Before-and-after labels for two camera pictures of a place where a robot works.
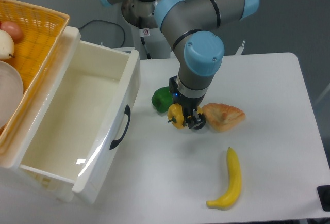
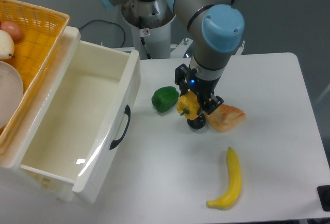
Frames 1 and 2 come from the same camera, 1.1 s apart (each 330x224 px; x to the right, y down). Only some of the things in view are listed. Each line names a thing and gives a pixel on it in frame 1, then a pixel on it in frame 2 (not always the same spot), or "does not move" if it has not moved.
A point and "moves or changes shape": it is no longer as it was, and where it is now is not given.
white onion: (6, 46) does not move
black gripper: (195, 121) → (186, 80)
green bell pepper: (162, 98) does not move
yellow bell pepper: (175, 113) moves or changes shape
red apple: (12, 29) does not move
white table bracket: (240, 49) does not move
